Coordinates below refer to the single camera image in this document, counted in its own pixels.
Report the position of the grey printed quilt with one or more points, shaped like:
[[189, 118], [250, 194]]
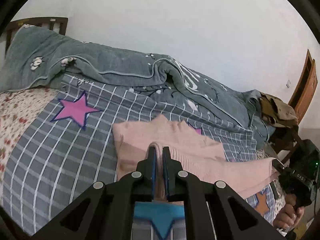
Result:
[[125, 62]]

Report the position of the black smartphone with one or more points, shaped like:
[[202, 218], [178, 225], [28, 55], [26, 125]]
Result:
[[274, 191]]

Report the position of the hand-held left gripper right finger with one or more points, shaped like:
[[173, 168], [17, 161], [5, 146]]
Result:
[[166, 175]]

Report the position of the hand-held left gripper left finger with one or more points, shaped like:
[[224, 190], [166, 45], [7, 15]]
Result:
[[153, 170]]

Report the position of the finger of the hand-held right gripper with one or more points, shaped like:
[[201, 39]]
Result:
[[278, 166]]

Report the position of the person's right hand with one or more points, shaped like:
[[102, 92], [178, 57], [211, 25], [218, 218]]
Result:
[[287, 217]]

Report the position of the brown jacket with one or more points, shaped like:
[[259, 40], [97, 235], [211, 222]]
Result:
[[277, 110]]

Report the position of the wooden door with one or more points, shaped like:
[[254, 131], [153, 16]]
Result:
[[303, 92]]

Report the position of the grey checked star sheet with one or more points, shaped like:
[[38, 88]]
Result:
[[75, 155]]

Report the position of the pink knit sweater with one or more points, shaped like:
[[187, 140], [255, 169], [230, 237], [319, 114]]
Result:
[[195, 155]]

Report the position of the wooden chair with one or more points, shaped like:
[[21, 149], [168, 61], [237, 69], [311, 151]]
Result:
[[287, 140]]

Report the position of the dark wooden headboard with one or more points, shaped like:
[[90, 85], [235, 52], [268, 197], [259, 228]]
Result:
[[37, 21]]

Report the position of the white wall switch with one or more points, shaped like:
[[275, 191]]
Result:
[[288, 83]]

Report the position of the floral bed sheet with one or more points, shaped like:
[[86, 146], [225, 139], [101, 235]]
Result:
[[17, 112]]

